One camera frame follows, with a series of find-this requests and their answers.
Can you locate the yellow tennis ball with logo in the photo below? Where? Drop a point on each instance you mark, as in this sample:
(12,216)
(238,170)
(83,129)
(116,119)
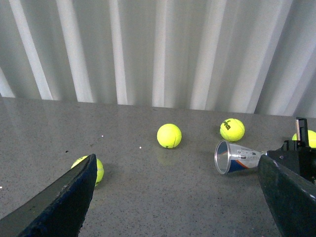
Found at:
(232,129)

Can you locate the yellow tennis ball near can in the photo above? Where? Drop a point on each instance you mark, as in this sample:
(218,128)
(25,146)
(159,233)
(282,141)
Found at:
(311,138)

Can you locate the yellow tennis ball far left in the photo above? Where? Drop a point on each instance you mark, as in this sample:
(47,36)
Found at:
(100,168)

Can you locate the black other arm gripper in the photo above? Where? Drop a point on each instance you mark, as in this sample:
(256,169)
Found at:
(286,176)

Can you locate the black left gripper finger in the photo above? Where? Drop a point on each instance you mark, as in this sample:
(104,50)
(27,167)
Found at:
(57,211)

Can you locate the clear Wilson tennis ball can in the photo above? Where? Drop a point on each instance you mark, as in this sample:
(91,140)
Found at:
(230,157)

